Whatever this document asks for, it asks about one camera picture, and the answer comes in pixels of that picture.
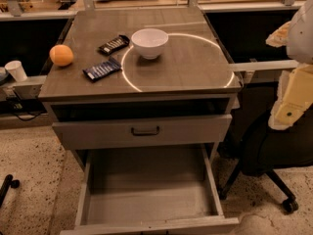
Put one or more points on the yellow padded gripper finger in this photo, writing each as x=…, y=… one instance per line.
x=279, y=37
x=295, y=96

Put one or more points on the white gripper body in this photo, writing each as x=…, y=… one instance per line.
x=301, y=36

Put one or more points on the blue rxbar blueberry bar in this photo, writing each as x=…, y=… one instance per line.
x=103, y=69

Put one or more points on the closed upper drawer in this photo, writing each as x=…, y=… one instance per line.
x=100, y=134

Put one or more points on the grey drawer cabinet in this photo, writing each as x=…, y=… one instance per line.
x=190, y=78

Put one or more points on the open middle drawer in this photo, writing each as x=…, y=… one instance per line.
x=167, y=190

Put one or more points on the black office chair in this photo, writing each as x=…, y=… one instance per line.
x=260, y=149

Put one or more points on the white ceramic bowl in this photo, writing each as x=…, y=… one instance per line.
x=149, y=42

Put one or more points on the orange fruit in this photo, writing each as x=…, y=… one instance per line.
x=61, y=55

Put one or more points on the white paper cup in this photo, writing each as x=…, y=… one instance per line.
x=16, y=70

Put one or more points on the black caster leg left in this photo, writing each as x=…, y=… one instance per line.
x=9, y=182

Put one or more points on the black drawer handle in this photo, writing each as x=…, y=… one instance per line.
x=145, y=132

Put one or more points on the black power adapter with cable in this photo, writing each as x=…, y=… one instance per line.
x=23, y=109

